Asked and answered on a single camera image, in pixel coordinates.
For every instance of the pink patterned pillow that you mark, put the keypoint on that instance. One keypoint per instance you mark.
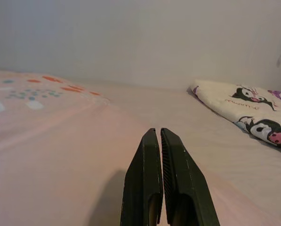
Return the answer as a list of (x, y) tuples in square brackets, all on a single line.
[(60, 146)]

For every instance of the white cartoon print comforter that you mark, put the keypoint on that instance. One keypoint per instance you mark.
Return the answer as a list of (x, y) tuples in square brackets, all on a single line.
[(248, 106)]

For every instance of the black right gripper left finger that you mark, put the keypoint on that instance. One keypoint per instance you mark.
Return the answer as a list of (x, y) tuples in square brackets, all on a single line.
[(142, 179)]

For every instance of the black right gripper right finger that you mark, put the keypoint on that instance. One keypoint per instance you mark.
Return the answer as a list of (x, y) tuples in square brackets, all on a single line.
[(185, 188)]

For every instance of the mattress with white sheet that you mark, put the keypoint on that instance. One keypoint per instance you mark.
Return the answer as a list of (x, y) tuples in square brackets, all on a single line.
[(178, 110)]

